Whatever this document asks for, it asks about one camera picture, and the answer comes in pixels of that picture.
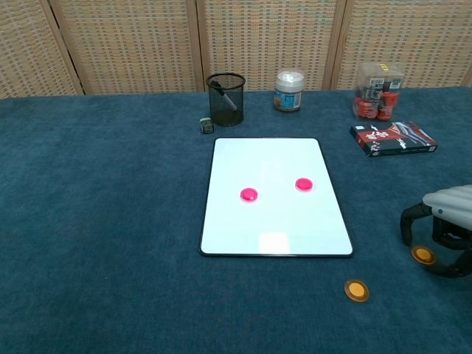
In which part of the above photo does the blue table cloth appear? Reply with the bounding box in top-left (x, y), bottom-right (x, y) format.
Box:
top-left (0, 86), bottom-right (472, 354)

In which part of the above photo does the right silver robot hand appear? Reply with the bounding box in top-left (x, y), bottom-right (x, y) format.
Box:
top-left (400, 184), bottom-right (472, 280)

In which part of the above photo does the yellow round magnet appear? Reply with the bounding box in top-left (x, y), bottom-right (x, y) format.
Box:
top-left (411, 246), bottom-right (437, 265)
top-left (344, 279), bottom-right (370, 304)

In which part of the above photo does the black marker pen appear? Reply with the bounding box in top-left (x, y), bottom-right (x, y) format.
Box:
top-left (212, 82), bottom-right (238, 111)

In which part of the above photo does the clear box with red items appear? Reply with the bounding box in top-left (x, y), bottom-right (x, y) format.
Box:
top-left (352, 61), bottom-right (406, 122)

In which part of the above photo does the woven wooden folding screen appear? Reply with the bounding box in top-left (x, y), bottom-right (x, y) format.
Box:
top-left (0, 0), bottom-right (472, 100)

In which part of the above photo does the black mesh pen holder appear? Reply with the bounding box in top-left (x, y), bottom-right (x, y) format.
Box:
top-left (206, 72), bottom-right (246, 128)

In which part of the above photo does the white magnetic whiteboard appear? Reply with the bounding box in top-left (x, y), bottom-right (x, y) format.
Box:
top-left (199, 137), bottom-right (354, 258)

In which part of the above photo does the white-lidded plastic jar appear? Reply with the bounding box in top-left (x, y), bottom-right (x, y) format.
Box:
top-left (273, 69), bottom-right (306, 114)

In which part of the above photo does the black printed card box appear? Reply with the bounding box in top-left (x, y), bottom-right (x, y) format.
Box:
top-left (349, 120), bottom-right (439, 159)

